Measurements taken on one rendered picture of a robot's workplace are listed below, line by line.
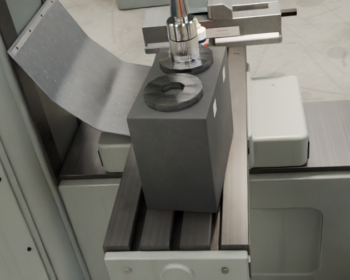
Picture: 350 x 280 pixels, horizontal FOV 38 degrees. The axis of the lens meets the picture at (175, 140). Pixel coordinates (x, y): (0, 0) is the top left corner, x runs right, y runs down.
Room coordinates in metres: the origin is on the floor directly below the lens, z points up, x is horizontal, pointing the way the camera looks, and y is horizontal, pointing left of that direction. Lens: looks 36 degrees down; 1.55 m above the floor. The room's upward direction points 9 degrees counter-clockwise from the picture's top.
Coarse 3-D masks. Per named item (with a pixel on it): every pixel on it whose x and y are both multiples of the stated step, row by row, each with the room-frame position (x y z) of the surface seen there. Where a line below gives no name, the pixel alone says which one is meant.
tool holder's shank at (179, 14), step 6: (174, 0) 0.74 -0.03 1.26; (180, 0) 0.74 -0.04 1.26; (186, 0) 0.74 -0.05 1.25; (174, 6) 0.74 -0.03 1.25; (180, 6) 0.74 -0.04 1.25; (186, 6) 0.74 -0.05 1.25; (174, 12) 0.74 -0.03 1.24; (180, 12) 0.73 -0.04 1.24; (186, 12) 0.74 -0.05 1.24; (174, 18) 0.74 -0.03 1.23; (180, 18) 0.74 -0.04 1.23; (186, 18) 0.74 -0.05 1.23
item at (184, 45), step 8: (168, 32) 0.74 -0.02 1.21; (176, 32) 0.73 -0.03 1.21; (184, 32) 0.73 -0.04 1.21; (192, 32) 0.73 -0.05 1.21; (176, 40) 0.73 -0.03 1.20; (184, 40) 0.73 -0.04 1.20; (192, 40) 0.73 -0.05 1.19; (176, 48) 0.73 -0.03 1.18; (184, 48) 0.73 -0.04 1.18; (192, 48) 0.73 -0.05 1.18; (176, 56) 0.73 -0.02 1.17; (184, 56) 0.73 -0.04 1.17; (192, 56) 0.73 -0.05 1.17
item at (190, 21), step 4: (188, 16) 0.75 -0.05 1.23; (192, 16) 0.75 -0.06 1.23; (168, 20) 0.75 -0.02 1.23; (172, 20) 0.75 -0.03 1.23; (188, 20) 0.74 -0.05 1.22; (192, 20) 0.74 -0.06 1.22; (168, 24) 0.74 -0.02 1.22; (172, 24) 0.73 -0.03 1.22; (176, 24) 0.73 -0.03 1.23; (180, 24) 0.73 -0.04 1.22; (184, 24) 0.73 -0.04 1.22; (188, 24) 0.73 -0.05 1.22; (192, 24) 0.73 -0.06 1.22; (168, 28) 0.74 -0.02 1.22; (172, 28) 0.73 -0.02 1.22; (176, 28) 0.73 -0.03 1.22; (180, 28) 0.73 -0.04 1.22; (184, 28) 0.73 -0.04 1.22; (188, 28) 0.73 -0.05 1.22
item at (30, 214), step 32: (0, 0) 1.02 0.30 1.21; (32, 0) 1.18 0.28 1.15; (0, 32) 0.99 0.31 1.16; (0, 64) 0.97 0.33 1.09; (0, 96) 0.96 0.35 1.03; (32, 96) 1.01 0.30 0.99; (0, 128) 0.95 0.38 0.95; (32, 128) 0.98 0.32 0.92; (64, 128) 1.13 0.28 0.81; (0, 160) 0.95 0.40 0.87; (32, 160) 0.96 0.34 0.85; (64, 160) 1.07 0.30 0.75; (0, 192) 0.95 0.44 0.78; (32, 192) 0.95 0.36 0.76; (0, 224) 0.95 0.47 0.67; (32, 224) 0.94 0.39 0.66; (64, 224) 0.97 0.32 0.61; (0, 256) 0.96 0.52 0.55; (32, 256) 0.94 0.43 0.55; (64, 256) 0.95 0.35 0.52
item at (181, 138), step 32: (160, 64) 0.74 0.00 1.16; (192, 64) 0.72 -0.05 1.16; (224, 64) 0.75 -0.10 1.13; (160, 96) 0.64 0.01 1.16; (192, 96) 0.62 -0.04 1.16; (224, 96) 0.72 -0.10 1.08; (160, 128) 0.60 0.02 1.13; (192, 128) 0.58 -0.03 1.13; (224, 128) 0.70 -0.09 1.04; (160, 160) 0.60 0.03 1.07; (192, 160) 0.59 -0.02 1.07; (224, 160) 0.67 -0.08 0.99; (160, 192) 0.61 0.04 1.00; (192, 192) 0.59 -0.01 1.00
